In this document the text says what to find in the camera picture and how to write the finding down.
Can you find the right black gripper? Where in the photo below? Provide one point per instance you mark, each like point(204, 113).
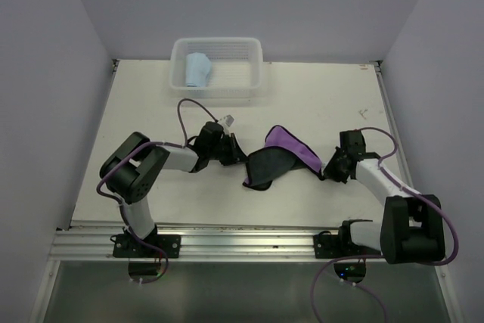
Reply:
point(329, 172)

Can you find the light blue towel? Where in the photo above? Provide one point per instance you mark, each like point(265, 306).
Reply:
point(198, 68)

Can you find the right black base bracket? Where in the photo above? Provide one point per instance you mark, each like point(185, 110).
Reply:
point(327, 245)

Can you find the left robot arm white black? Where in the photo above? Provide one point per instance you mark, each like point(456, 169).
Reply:
point(129, 174)

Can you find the white plastic basket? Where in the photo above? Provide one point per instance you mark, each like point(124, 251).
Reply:
point(237, 67)

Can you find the aluminium mounting rail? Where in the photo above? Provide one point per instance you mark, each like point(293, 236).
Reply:
point(202, 243)

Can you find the black base bracket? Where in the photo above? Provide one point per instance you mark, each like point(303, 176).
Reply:
point(125, 246)
point(327, 245)

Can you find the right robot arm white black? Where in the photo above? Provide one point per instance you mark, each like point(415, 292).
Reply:
point(411, 229)

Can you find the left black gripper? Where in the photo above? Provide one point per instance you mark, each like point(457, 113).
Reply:
point(236, 154)

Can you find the purple and grey towel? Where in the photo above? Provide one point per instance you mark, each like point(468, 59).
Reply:
point(282, 152)

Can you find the left black base bracket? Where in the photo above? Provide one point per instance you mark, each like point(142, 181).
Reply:
point(125, 246)

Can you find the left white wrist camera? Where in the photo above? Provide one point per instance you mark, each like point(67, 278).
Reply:
point(226, 123)

